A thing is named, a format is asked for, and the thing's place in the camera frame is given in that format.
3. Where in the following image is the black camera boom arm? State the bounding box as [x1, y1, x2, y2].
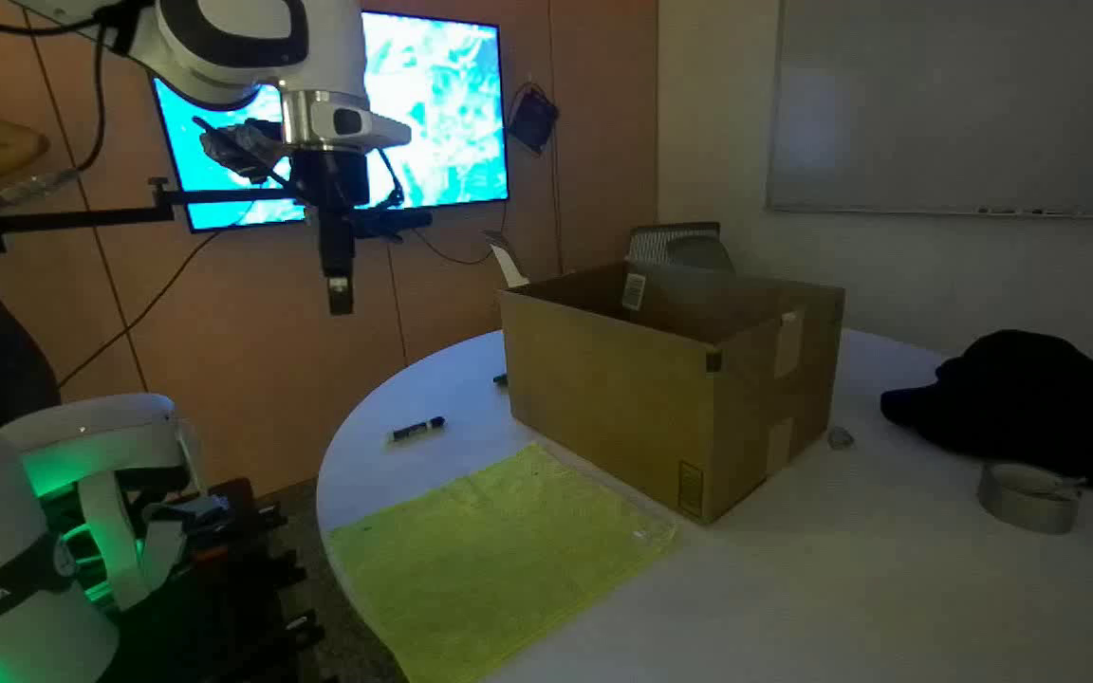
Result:
[0, 175, 313, 259]

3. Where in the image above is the black hanging wall cable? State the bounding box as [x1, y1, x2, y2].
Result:
[56, 228, 229, 390]

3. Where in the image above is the black garment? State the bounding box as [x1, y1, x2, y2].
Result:
[879, 329, 1093, 507]

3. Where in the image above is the open cardboard box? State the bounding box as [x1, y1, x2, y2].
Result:
[486, 241, 851, 528]

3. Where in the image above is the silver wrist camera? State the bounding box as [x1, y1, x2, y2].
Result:
[278, 89, 415, 155]

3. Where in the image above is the wall-mounted TV monitor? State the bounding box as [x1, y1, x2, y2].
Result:
[147, 8, 516, 241]

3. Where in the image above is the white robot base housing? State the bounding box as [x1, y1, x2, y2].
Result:
[0, 390, 200, 615]

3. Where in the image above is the person in dark clothes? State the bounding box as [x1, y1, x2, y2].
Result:
[0, 107, 66, 429]

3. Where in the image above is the whiteboard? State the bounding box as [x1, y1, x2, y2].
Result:
[768, 0, 1093, 228]

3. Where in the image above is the black robot stand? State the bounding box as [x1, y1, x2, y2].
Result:
[104, 474, 328, 683]

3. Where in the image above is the yellow-green microfibre cloth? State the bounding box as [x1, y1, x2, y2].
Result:
[319, 438, 684, 683]

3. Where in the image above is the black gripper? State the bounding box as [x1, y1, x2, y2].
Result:
[297, 150, 371, 318]

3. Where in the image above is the black wall device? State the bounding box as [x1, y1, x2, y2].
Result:
[510, 83, 562, 151]

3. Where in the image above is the black mounted camera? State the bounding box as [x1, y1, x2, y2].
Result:
[194, 113, 292, 192]

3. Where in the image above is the black Expo marker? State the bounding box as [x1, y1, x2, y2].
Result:
[392, 415, 447, 446]

